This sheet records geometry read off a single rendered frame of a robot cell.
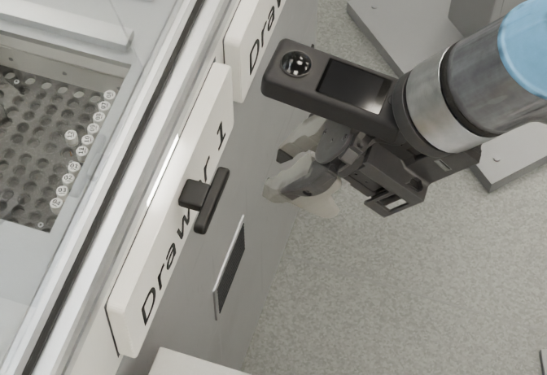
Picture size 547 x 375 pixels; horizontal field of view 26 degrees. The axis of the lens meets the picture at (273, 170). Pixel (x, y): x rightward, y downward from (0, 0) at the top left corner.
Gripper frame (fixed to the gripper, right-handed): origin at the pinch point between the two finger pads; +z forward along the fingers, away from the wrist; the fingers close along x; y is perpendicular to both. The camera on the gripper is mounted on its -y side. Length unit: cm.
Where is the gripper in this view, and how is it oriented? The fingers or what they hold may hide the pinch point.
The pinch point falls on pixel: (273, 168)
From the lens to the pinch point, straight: 104.8
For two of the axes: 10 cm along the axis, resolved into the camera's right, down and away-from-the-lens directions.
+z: -5.5, 2.9, 7.9
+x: 3.1, -8.0, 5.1
